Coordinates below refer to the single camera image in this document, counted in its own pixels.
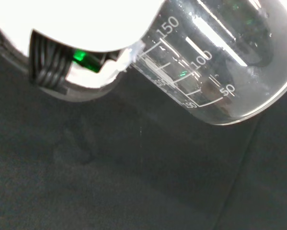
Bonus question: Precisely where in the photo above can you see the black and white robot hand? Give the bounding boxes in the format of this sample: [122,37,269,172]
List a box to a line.
[0,0,168,103]

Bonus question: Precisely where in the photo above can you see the black bench cloth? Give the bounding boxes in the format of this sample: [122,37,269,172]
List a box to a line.
[0,21,287,230]

